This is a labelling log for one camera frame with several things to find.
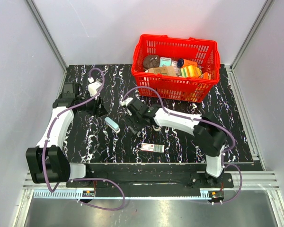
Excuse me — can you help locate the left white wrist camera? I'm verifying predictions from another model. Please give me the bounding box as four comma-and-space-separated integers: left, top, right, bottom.
88, 78, 102, 97

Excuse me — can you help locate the small light blue stapler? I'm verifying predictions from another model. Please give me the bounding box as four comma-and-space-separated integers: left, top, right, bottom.
104, 117, 120, 133

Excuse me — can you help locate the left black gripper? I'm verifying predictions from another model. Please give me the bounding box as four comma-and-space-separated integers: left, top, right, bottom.
77, 90, 108, 118

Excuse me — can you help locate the brown round sponge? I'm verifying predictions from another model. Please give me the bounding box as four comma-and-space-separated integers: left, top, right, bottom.
142, 55, 160, 70

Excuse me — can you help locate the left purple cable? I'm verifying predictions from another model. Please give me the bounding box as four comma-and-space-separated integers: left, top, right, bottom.
43, 68, 126, 210

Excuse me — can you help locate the orange bottle blue cap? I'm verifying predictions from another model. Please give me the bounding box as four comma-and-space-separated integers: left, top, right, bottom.
177, 58, 198, 69

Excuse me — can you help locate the staples box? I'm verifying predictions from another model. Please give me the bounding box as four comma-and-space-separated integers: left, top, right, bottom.
141, 143, 165, 153

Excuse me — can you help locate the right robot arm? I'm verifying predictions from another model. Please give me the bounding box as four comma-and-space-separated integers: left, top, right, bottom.
121, 98, 226, 187

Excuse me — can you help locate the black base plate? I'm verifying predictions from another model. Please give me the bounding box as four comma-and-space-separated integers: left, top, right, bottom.
66, 163, 234, 198

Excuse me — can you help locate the yellow green striped box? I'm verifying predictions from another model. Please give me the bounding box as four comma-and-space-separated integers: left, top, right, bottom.
180, 65, 202, 78

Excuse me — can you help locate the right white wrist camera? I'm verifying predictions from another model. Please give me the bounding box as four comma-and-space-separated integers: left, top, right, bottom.
120, 97, 133, 107

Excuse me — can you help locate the cardboard box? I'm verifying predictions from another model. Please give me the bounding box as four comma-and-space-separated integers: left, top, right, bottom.
145, 66, 179, 77

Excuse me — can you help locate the teal label box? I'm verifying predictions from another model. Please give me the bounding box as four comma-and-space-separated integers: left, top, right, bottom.
159, 57, 172, 67

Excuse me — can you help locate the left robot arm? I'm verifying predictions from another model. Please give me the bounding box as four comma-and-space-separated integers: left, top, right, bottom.
26, 82, 107, 187

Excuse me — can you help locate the red plastic basket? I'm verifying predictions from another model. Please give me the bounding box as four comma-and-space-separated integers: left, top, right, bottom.
131, 34, 220, 103

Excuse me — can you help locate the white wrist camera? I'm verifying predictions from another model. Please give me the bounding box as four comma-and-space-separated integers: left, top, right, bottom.
120, 97, 133, 107
88, 78, 102, 97

